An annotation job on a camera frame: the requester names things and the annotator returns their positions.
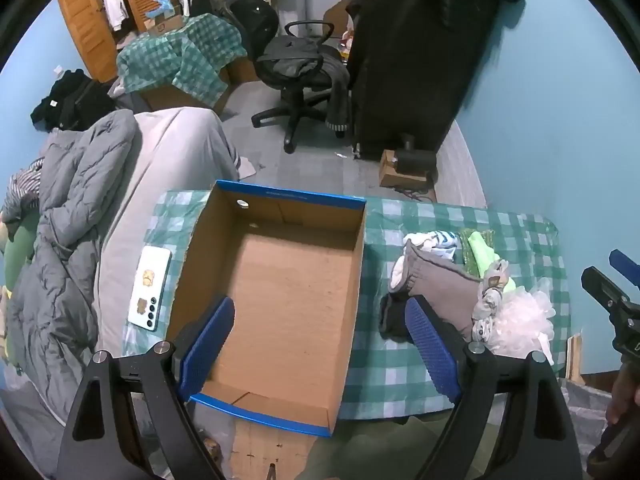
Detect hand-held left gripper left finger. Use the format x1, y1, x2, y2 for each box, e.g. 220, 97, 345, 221
56, 296, 236, 480

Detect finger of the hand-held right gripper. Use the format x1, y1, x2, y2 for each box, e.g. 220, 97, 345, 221
608, 249, 640, 283
581, 266, 640, 323

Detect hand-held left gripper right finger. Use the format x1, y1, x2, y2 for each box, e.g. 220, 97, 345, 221
404, 296, 583, 480

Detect black sock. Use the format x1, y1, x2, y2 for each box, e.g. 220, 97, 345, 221
378, 292, 416, 343

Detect grey fleece-lined sock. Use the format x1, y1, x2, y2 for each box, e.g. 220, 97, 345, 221
389, 240, 483, 343

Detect white mesh bath loofah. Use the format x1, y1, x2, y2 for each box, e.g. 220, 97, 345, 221
487, 277, 557, 356

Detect patterned beige sock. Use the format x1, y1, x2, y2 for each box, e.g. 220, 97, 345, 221
470, 260, 512, 343

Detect blue-edged cardboard box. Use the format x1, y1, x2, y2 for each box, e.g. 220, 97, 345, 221
165, 179, 368, 438

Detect light green cloth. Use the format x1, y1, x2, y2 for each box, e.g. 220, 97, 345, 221
470, 237, 518, 296

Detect person's right hand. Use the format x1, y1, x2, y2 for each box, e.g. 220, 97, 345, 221
605, 357, 640, 427

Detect green checked tablecloth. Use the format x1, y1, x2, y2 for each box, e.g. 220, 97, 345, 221
122, 190, 571, 421

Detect wooden strip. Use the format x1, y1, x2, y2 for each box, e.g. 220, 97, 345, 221
566, 335, 586, 387

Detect white smartphone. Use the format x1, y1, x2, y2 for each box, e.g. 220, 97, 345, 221
126, 247, 172, 332

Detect green glitter sponge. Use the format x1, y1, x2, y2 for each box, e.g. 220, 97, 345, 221
457, 228, 498, 278

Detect white blue striped sock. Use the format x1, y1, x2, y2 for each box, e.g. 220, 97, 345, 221
404, 230, 462, 263

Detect flat cardboard sheet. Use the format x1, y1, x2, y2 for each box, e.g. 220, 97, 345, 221
231, 415, 328, 480

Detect person's olive trousers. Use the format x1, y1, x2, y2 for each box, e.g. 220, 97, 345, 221
295, 412, 476, 480

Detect small cardboard box with dumbbell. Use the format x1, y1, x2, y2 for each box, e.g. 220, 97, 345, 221
378, 149, 432, 189

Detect grey quilted duvet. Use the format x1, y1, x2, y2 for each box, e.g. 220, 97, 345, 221
5, 109, 138, 406

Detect grey bed mattress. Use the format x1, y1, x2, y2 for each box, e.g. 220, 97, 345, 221
95, 106, 256, 356

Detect green pillow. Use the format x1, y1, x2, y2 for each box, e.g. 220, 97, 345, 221
1, 210, 40, 292

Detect striped grey cloth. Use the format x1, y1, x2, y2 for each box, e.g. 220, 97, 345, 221
2, 157, 47, 217

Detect black office chair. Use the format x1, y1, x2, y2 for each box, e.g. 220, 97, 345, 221
230, 0, 351, 155

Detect pile of black clothes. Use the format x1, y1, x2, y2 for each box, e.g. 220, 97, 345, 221
30, 69, 120, 133

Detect green checked cover cloth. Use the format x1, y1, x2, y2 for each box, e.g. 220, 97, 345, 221
116, 12, 248, 108

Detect dark garment with striped cuffs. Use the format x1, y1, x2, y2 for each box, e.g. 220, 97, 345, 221
257, 37, 352, 135

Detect wooden wardrobe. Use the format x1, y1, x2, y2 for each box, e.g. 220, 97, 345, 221
56, 0, 176, 83

